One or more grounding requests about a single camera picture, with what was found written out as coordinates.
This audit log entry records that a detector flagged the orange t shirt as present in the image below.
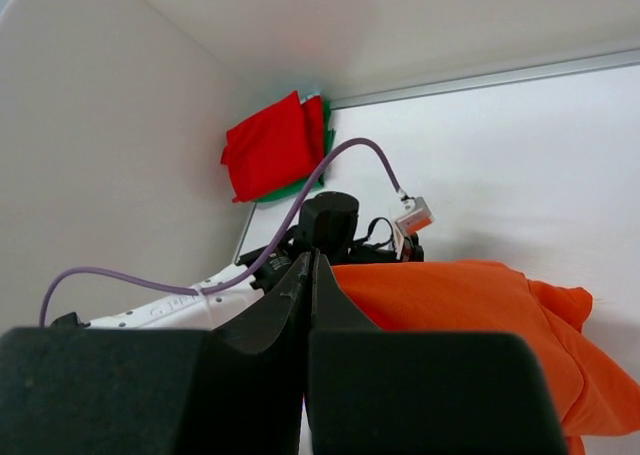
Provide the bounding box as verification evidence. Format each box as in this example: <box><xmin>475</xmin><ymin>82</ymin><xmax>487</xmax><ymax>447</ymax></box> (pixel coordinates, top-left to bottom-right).
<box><xmin>330</xmin><ymin>259</ymin><xmax>631</xmax><ymax>455</ymax></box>

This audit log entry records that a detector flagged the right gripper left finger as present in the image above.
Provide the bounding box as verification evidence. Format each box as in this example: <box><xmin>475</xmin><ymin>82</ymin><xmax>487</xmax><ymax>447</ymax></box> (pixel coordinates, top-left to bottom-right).
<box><xmin>212</xmin><ymin>252</ymin><xmax>313</xmax><ymax>400</ymax></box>

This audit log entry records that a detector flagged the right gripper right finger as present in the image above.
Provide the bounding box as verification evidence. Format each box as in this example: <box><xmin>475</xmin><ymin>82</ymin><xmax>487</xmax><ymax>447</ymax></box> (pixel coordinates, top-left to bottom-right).
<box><xmin>311</xmin><ymin>250</ymin><xmax>380</xmax><ymax>332</ymax></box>

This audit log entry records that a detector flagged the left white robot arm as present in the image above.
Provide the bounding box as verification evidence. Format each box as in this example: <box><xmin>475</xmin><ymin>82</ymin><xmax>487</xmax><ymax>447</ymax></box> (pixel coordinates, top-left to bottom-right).
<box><xmin>50</xmin><ymin>192</ymin><xmax>432</xmax><ymax>329</ymax></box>

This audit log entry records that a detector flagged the folded green t shirt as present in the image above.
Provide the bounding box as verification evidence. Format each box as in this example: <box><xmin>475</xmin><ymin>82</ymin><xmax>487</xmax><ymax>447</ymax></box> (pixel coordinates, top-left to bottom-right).
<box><xmin>252</xmin><ymin>98</ymin><xmax>338</xmax><ymax>207</ymax></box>

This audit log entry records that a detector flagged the folded red t shirt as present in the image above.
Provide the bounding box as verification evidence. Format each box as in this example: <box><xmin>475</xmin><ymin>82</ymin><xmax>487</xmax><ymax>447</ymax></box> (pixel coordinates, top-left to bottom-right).
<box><xmin>220</xmin><ymin>91</ymin><xmax>327</xmax><ymax>203</ymax></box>

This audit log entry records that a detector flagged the folded light blue t shirt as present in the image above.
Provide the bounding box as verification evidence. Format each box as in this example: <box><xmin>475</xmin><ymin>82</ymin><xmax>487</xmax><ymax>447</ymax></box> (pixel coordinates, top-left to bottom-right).
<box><xmin>300</xmin><ymin>91</ymin><xmax>322</xmax><ymax>103</ymax></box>

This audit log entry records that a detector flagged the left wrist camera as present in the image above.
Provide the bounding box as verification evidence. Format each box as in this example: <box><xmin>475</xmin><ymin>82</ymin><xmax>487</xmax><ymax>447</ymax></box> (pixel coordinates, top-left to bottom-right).
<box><xmin>394</xmin><ymin>197</ymin><xmax>434</xmax><ymax>237</ymax></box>

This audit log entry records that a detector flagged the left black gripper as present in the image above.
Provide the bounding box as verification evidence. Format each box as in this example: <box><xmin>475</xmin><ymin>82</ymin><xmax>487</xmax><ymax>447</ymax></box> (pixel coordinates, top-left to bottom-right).
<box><xmin>349</xmin><ymin>217</ymin><xmax>425</xmax><ymax>264</ymax></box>

